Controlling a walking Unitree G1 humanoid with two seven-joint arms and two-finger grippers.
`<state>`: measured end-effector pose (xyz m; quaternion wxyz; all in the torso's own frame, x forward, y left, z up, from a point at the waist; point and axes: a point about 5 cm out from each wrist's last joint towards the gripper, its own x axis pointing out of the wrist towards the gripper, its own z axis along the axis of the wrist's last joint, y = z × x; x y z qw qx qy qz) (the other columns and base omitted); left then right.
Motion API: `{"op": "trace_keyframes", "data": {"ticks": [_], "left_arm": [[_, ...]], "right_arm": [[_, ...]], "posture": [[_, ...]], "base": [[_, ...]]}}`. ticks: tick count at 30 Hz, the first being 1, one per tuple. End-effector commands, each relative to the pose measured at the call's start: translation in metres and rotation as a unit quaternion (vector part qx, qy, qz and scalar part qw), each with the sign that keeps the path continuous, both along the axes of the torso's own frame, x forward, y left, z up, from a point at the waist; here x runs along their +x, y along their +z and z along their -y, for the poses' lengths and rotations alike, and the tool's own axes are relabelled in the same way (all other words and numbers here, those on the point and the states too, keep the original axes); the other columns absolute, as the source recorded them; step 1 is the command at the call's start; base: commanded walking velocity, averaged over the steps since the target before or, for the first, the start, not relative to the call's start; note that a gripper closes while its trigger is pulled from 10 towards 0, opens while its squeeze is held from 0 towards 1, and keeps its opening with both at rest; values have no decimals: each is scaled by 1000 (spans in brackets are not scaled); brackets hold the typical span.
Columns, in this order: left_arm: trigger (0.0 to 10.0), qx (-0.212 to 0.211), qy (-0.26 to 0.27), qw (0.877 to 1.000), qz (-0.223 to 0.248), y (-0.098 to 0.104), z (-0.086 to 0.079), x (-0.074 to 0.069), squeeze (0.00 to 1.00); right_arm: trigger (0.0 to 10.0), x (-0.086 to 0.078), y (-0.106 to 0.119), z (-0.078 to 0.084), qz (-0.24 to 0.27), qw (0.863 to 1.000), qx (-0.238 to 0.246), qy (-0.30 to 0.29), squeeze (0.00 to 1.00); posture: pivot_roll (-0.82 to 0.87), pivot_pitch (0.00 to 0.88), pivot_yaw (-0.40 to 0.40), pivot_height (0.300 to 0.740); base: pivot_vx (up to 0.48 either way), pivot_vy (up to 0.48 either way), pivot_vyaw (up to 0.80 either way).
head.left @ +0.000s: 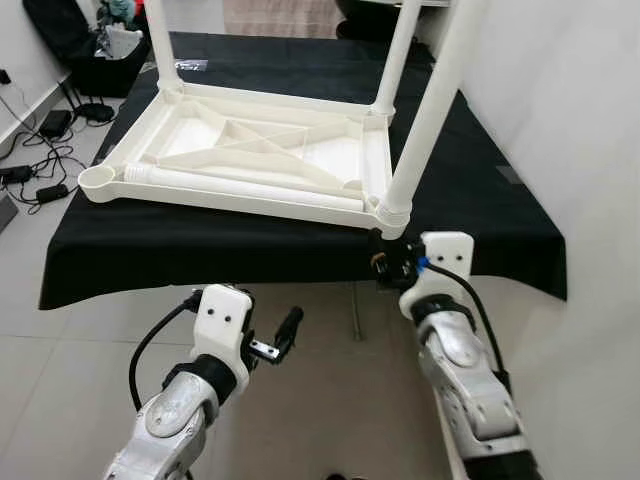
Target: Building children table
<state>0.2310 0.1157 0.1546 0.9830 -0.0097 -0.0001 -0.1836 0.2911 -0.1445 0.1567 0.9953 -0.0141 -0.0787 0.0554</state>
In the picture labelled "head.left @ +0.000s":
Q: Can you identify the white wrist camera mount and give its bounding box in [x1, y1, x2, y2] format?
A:
[190, 284, 254, 386]
[400, 232, 474, 316]

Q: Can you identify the white plastic table leg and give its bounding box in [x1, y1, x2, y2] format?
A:
[380, 0, 491, 226]
[122, 165, 366, 213]
[373, 0, 421, 116]
[143, 0, 186, 96]

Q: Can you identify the clear plastic bag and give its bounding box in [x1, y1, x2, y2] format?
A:
[100, 28, 141, 61]

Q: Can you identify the black router with antennas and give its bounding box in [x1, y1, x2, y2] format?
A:
[65, 80, 116, 123]

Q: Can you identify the teal cloth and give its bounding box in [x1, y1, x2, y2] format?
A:
[100, 0, 136, 23]

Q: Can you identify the grey box with red label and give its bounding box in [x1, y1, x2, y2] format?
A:
[0, 192, 19, 233]

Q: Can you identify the black power brick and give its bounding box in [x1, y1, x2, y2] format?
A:
[38, 110, 73, 139]

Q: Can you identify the beige cloth covered bench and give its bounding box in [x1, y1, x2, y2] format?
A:
[222, 0, 346, 39]

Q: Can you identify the black open suitcase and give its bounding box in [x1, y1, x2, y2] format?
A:
[22, 0, 151, 99]

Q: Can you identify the grey metal table frame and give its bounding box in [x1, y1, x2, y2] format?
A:
[350, 282, 363, 341]

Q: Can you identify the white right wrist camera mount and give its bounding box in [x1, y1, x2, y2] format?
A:
[400, 232, 474, 316]

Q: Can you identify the black round bowl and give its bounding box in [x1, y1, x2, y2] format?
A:
[335, 0, 431, 46]

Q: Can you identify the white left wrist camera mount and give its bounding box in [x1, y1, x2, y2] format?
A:
[190, 284, 254, 386]

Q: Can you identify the white plastic children table top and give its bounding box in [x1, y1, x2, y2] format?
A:
[78, 82, 413, 241]

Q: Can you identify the small black power adapter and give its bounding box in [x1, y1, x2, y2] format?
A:
[35, 183, 71, 201]

